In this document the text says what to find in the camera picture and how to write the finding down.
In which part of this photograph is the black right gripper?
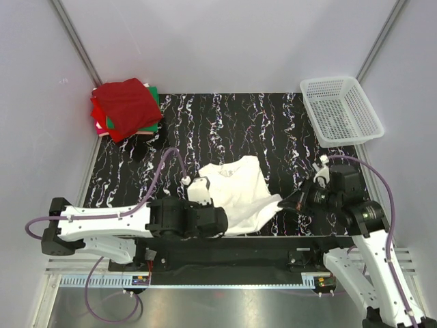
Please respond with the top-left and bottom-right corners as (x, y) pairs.
(278, 176), (341, 217)

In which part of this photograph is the white printed t-shirt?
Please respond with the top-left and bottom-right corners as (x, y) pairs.
(199, 155), (282, 236)

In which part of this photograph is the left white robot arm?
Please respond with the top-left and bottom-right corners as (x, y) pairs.
(40, 178), (228, 271)

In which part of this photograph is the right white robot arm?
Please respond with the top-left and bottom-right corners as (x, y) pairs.
(278, 155), (436, 327)

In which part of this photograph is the white plastic basket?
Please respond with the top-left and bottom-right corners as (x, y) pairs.
(300, 76), (384, 148)

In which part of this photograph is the pink folded t-shirt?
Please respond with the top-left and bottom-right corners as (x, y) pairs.
(95, 123), (108, 137)

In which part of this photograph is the dark red folded t-shirt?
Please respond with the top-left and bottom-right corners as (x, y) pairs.
(91, 78), (163, 143)

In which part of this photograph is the green folded t-shirt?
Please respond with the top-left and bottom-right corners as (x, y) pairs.
(104, 82), (163, 137)

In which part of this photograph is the bright red folded t-shirt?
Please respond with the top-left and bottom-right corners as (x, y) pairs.
(90, 98), (107, 131)

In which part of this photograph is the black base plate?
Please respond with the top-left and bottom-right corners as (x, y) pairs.
(108, 236), (353, 279)

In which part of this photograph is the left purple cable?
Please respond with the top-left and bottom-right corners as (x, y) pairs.
(25, 147), (191, 324)

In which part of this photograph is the grey slotted cable duct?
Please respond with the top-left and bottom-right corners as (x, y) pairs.
(60, 273), (315, 290)

